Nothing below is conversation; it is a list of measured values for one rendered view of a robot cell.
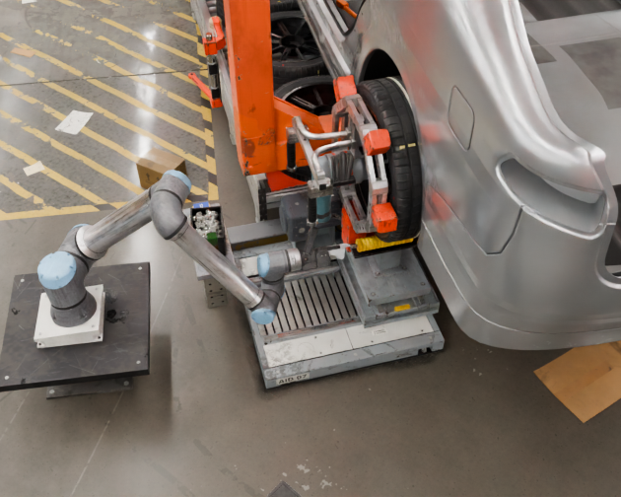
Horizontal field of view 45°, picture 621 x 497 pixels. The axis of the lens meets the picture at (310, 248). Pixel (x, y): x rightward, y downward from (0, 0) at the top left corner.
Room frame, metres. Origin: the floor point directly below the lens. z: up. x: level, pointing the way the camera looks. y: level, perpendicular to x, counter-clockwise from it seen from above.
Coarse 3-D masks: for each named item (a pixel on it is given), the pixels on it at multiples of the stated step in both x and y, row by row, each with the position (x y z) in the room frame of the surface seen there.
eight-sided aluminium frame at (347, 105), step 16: (352, 96) 2.45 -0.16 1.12; (336, 112) 2.54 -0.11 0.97; (352, 112) 2.35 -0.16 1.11; (368, 112) 2.34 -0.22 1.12; (336, 128) 2.57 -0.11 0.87; (368, 128) 2.24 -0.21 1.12; (368, 160) 2.16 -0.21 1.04; (368, 176) 2.14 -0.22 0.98; (384, 176) 2.12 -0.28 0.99; (352, 192) 2.44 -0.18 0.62; (384, 192) 2.09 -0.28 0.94; (352, 208) 2.34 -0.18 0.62; (368, 208) 2.11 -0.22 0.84; (352, 224) 2.28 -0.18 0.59; (368, 224) 2.09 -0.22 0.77
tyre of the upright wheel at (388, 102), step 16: (368, 80) 2.55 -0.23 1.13; (384, 80) 2.50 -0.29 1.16; (400, 80) 2.50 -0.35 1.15; (368, 96) 2.43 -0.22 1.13; (384, 96) 2.36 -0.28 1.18; (400, 96) 2.37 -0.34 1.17; (384, 112) 2.28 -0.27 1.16; (400, 112) 2.28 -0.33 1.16; (400, 128) 2.22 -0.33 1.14; (400, 144) 2.17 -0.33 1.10; (416, 144) 2.18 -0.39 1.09; (400, 160) 2.13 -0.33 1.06; (416, 160) 2.14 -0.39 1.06; (400, 176) 2.09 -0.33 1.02; (416, 176) 2.10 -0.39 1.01; (400, 192) 2.07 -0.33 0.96; (416, 192) 2.08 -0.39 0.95; (400, 208) 2.05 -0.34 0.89; (416, 208) 2.06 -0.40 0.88; (400, 224) 2.05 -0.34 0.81; (416, 224) 2.07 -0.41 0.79; (384, 240) 2.14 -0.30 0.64; (400, 240) 2.13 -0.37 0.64
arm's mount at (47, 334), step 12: (96, 288) 2.11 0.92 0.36; (48, 300) 2.06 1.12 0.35; (96, 300) 2.05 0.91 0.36; (48, 312) 1.99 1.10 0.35; (96, 312) 1.98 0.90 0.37; (36, 324) 1.92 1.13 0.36; (48, 324) 1.92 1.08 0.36; (84, 324) 1.91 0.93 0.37; (96, 324) 1.91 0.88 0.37; (36, 336) 1.86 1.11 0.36; (48, 336) 1.85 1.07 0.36; (60, 336) 1.86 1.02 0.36; (72, 336) 1.87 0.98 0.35; (84, 336) 1.87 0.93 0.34; (96, 336) 1.89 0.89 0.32
